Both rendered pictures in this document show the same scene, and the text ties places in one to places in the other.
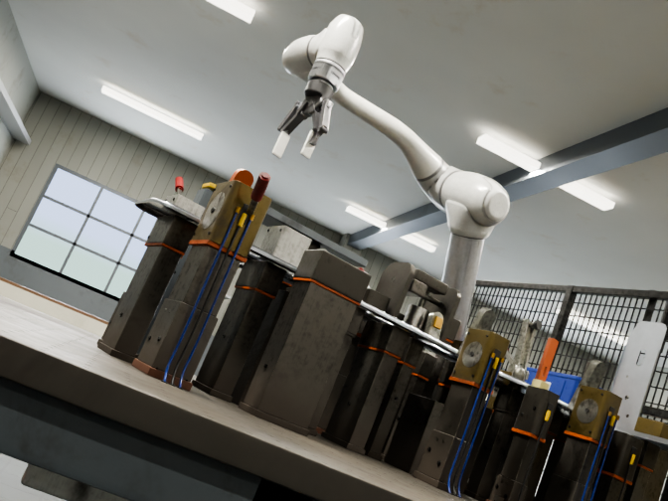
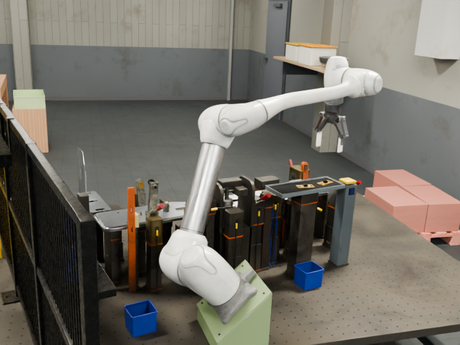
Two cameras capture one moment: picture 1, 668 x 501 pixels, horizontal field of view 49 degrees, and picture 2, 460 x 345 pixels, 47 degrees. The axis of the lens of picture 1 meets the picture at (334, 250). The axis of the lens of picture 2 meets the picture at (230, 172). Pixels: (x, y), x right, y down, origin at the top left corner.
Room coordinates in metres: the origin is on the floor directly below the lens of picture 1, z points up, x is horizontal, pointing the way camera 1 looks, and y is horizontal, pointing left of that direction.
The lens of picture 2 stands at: (4.25, -0.42, 1.95)
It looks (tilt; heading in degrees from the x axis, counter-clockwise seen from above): 17 degrees down; 176
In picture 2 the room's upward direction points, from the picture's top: 3 degrees clockwise
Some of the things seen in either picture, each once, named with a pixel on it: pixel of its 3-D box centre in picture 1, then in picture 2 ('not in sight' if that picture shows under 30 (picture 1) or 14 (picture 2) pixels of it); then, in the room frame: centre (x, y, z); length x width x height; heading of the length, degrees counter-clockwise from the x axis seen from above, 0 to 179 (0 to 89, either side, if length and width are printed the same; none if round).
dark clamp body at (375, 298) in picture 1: (342, 361); (254, 236); (1.91, -0.13, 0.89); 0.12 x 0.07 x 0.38; 26
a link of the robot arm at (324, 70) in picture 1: (325, 77); (333, 97); (1.88, 0.20, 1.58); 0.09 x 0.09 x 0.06
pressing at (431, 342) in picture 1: (411, 333); (230, 200); (1.72, -0.24, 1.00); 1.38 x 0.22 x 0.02; 116
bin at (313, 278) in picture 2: not in sight; (308, 275); (2.04, 0.13, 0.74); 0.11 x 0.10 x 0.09; 116
